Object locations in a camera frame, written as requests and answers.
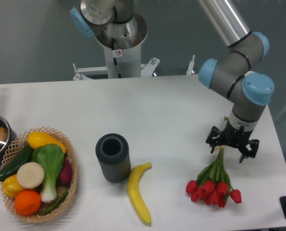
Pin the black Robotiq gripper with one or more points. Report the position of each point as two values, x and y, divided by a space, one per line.
233 137

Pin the red tulip bouquet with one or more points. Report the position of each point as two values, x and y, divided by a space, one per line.
213 185

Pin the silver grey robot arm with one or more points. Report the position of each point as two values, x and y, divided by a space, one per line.
121 33

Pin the yellow banana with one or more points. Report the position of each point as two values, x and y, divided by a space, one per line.
134 194

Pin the dark grey ribbed vase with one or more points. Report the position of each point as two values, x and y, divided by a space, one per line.
112 152

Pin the purple red onion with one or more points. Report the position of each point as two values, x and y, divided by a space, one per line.
65 176

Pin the green chili pepper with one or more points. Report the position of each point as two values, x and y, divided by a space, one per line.
53 206

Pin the green bok choy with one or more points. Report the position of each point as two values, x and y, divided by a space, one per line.
51 158

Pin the yellow squash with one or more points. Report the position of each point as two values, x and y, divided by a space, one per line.
37 139

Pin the beige round disc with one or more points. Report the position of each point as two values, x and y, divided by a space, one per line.
30 175

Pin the dark green cucumber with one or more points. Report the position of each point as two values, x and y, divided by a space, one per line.
23 157

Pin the woven wicker basket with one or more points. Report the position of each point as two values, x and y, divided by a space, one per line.
14 148

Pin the orange fruit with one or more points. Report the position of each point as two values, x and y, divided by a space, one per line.
27 202

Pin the yellow bell pepper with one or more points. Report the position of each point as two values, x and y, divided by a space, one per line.
11 187

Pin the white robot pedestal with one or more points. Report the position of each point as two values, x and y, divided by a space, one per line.
123 63

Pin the white metal base frame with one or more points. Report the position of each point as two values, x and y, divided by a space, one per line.
147 70

